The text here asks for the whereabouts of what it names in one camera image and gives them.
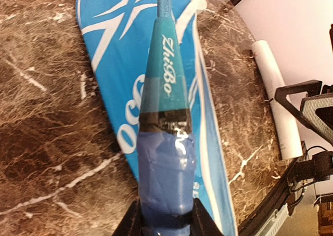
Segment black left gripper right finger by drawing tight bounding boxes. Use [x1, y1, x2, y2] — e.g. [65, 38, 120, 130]
[191, 198, 223, 236]

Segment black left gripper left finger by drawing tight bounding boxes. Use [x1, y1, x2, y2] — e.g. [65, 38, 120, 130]
[112, 200, 142, 236]

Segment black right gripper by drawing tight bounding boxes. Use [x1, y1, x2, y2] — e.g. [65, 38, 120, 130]
[274, 80, 333, 140]

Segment white shuttlecock tube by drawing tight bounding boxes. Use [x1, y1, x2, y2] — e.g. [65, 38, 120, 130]
[251, 40, 304, 161]

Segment blue badminton racket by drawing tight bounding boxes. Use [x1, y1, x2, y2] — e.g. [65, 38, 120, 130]
[137, 0, 196, 235]

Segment blue racket bag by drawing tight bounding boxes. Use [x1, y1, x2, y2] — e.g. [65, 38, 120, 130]
[76, 0, 238, 235]

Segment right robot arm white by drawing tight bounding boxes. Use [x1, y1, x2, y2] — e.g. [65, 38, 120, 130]
[274, 80, 332, 183]

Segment white ceramic bowl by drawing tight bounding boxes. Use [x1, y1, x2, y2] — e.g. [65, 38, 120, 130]
[193, 0, 208, 14]

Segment white cable duct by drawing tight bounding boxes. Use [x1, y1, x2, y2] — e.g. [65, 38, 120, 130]
[251, 203, 289, 236]

